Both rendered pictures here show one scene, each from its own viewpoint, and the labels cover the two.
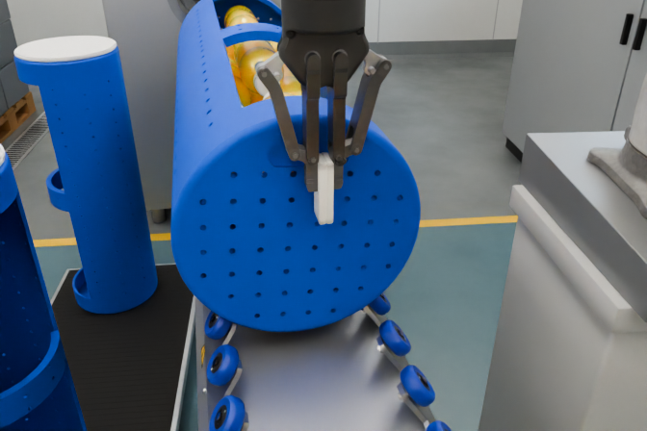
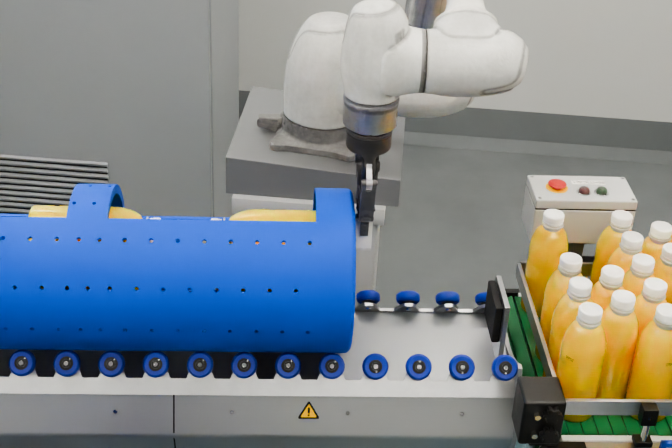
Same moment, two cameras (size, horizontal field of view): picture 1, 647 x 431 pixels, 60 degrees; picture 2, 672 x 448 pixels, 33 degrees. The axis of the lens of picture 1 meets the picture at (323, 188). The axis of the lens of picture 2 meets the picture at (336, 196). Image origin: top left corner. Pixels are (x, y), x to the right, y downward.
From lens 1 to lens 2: 1.83 m
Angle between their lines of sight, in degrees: 69
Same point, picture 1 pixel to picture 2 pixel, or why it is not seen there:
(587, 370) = (364, 260)
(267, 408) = (394, 366)
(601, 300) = not seen: hidden behind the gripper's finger
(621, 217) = (345, 168)
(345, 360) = (362, 331)
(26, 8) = not seen: outside the picture
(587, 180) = (301, 161)
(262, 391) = not seen: hidden behind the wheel
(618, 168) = (305, 145)
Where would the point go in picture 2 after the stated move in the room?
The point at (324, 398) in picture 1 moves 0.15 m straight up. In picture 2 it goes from (392, 343) to (398, 275)
